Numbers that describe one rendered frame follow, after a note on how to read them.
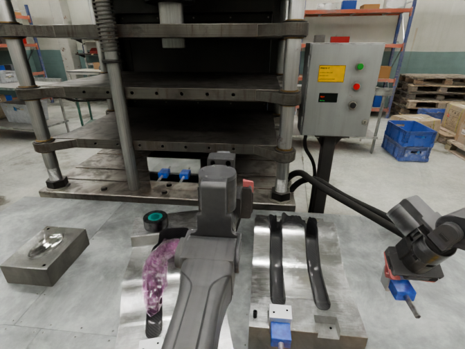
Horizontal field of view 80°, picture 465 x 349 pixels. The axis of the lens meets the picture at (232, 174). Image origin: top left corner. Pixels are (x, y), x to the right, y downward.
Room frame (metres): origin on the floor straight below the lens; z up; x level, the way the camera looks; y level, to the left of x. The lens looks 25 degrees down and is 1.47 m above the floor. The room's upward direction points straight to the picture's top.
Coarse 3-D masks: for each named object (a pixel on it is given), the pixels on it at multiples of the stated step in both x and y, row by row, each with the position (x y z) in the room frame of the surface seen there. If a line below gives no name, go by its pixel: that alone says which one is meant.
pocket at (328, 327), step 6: (318, 318) 0.45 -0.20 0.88; (324, 318) 0.44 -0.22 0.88; (330, 318) 0.44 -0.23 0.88; (336, 318) 0.44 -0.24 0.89; (318, 324) 0.44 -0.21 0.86; (324, 324) 0.44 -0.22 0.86; (330, 324) 0.44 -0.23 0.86; (336, 324) 0.43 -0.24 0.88; (318, 330) 0.43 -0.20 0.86; (324, 330) 0.43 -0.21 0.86; (330, 330) 0.43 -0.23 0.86; (336, 330) 0.43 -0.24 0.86; (318, 336) 0.40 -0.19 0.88; (324, 336) 0.40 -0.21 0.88; (330, 336) 0.40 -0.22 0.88; (336, 336) 0.41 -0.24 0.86
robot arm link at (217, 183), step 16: (208, 176) 0.36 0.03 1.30; (224, 176) 0.36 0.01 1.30; (208, 192) 0.33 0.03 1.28; (224, 192) 0.33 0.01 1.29; (208, 208) 0.33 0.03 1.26; (224, 208) 0.33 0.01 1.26; (208, 224) 0.33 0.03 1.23; (224, 224) 0.33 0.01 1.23; (240, 240) 0.31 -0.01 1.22; (176, 256) 0.29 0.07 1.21; (240, 256) 0.32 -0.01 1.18
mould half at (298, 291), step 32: (256, 224) 0.74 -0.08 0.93; (288, 224) 0.74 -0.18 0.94; (320, 224) 0.74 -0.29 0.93; (256, 256) 0.64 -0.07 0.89; (288, 256) 0.64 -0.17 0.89; (320, 256) 0.64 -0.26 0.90; (256, 288) 0.53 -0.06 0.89; (288, 288) 0.53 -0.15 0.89; (256, 320) 0.43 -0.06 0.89; (352, 320) 0.43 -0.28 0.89
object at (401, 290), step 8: (384, 280) 0.52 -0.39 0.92; (392, 280) 0.50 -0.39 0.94; (400, 280) 0.50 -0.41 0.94; (408, 280) 0.50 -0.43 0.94; (384, 288) 0.51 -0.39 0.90; (392, 288) 0.49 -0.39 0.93; (400, 288) 0.47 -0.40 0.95; (408, 288) 0.47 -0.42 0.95; (400, 296) 0.46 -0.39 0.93; (408, 296) 0.46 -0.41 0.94; (408, 304) 0.44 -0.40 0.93; (416, 312) 0.41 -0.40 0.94
